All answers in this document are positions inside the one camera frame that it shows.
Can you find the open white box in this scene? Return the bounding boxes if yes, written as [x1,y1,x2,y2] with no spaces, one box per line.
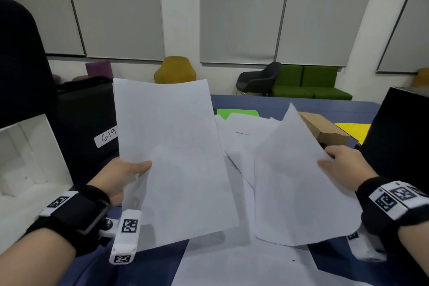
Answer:
[0,114,74,253]

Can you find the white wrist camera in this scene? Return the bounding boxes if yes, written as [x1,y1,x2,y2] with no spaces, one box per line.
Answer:
[109,209,143,265]
[345,225,388,262]

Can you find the black right wrist strap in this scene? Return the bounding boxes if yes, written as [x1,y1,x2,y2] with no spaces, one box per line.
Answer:
[355,176,429,240]

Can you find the pile of white papers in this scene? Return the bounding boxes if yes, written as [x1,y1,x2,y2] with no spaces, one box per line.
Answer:
[171,112,370,286]

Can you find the person's right hand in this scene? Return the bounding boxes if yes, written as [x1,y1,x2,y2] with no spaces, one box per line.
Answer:
[316,145,379,193]

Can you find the grey roller blind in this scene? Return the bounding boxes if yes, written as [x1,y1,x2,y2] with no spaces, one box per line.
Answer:
[274,0,384,67]
[61,0,166,62]
[375,0,429,74]
[200,0,294,66]
[0,0,86,57]

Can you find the black armchair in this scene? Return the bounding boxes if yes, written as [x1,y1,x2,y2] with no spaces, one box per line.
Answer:
[236,62,283,97]

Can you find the green folder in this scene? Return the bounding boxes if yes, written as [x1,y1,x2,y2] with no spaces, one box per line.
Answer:
[216,108,261,121]

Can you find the person's left hand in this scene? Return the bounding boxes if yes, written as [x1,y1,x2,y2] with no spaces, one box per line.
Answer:
[88,157,153,207]

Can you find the large black carrying case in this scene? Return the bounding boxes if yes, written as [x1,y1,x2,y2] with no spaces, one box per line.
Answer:
[0,0,56,130]

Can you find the green sofa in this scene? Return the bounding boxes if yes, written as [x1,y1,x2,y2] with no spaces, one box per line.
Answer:
[270,64,353,101]

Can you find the black case with white label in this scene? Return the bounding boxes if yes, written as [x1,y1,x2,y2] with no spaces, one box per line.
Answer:
[53,76,120,186]

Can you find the person's right forearm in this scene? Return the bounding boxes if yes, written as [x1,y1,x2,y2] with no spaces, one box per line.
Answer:
[397,220,429,280]

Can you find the neat white paper sheaf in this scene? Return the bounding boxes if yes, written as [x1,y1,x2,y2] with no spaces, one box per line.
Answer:
[113,78,240,252]

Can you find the black fabric bag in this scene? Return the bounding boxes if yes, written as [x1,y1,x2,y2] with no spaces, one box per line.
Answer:
[359,86,429,193]

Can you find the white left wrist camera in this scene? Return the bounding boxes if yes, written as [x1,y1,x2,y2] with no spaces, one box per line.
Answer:
[109,209,143,265]

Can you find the brown cardboard box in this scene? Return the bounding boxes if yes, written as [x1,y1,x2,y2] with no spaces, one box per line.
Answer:
[298,111,353,147]

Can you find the yellow folder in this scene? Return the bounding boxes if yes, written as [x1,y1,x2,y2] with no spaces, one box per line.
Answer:
[334,123,372,145]

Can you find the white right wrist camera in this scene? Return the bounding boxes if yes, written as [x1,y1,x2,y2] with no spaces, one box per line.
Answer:
[345,225,388,262]

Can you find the yellow armchair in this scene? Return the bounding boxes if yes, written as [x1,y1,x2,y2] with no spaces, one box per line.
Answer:
[412,67,429,88]
[154,56,198,84]

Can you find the tall purple stool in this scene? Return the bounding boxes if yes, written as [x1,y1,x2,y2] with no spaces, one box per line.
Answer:
[85,60,114,80]

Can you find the black wrist strap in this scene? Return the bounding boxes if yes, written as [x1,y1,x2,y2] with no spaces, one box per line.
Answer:
[355,176,429,240]
[25,184,112,258]

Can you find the single white paper sheet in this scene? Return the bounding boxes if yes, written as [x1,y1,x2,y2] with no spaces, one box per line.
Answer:
[253,103,363,247]

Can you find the black left wrist strap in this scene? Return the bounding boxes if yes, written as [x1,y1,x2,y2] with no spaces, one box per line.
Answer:
[25,184,112,258]

